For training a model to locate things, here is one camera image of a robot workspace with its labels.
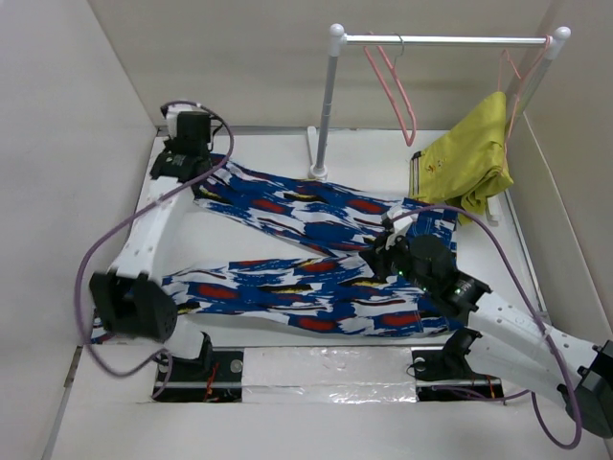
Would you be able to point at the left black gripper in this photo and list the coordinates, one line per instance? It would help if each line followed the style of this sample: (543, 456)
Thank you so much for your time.
(169, 144)

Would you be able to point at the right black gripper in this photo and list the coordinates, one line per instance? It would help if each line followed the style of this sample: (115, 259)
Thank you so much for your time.
(377, 257)

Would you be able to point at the blue white patterned trousers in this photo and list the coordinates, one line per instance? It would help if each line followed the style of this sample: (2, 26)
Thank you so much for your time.
(332, 292)

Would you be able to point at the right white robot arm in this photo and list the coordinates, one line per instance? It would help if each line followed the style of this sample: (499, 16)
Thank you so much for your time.
(498, 339)

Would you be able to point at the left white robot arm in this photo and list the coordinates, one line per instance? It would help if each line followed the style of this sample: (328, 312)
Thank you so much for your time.
(128, 297)

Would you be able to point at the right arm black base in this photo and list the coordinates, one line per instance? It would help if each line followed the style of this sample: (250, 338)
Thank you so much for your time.
(443, 375)

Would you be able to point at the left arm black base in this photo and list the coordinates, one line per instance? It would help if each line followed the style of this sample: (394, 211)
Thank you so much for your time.
(215, 376)

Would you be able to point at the pink hanger right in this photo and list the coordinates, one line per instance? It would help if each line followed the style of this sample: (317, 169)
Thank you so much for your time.
(524, 80)

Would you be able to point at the silver foil tape strip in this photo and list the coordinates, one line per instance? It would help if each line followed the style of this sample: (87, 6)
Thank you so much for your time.
(342, 375)

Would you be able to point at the yellow shorts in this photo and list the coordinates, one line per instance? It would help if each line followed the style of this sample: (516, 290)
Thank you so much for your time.
(468, 165)

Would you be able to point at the white clothes rack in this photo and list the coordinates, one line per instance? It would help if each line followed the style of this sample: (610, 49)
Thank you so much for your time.
(398, 98)

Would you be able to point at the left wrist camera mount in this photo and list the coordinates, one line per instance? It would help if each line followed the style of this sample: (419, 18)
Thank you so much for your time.
(170, 114)

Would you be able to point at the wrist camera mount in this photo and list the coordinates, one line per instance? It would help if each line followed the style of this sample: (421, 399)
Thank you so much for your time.
(396, 223)
(170, 114)

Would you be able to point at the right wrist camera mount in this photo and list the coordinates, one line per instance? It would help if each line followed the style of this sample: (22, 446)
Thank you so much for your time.
(396, 223)

